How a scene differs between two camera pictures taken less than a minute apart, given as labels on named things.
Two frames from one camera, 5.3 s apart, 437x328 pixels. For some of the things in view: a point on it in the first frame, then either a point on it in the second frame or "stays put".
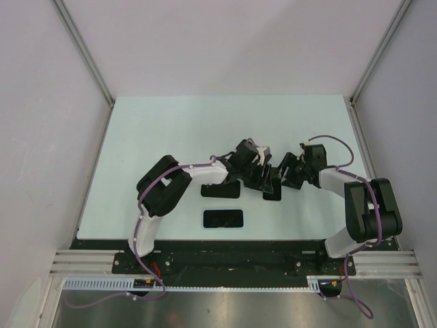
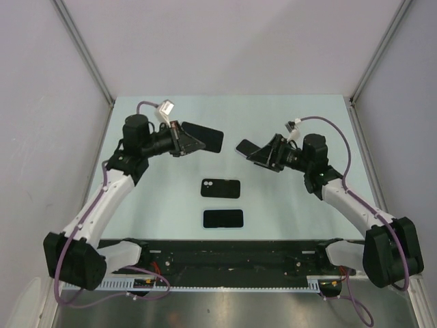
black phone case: (229, 189) stays put
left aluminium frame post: (86, 50) stays put
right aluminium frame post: (402, 8) stays put
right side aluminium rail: (364, 147) stays put
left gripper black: (261, 183) → (182, 143)
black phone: (276, 195) → (212, 139)
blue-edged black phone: (223, 218) stays put
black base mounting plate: (198, 260) stays put
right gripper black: (289, 160) → (270, 156)
